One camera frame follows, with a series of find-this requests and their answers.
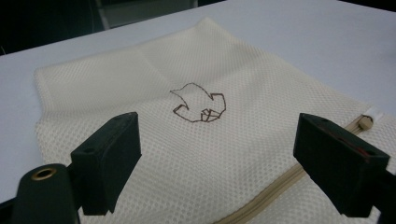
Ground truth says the cream mesh laundry bag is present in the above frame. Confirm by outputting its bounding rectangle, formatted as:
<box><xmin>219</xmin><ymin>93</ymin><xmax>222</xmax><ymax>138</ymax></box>
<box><xmin>33</xmin><ymin>17</ymin><xmax>396</xmax><ymax>224</ymax></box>

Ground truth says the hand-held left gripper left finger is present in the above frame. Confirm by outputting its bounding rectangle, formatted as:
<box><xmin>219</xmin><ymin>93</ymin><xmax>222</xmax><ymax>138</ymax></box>
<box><xmin>70</xmin><ymin>111</ymin><xmax>142</xmax><ymax>217</ymax></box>

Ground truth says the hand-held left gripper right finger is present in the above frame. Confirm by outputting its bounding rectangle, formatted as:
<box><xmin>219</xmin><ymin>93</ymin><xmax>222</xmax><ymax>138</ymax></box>
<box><xmin>292</xmin><ymin>112</ymin><xmax>390</xmax><ymax>218</ymax></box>

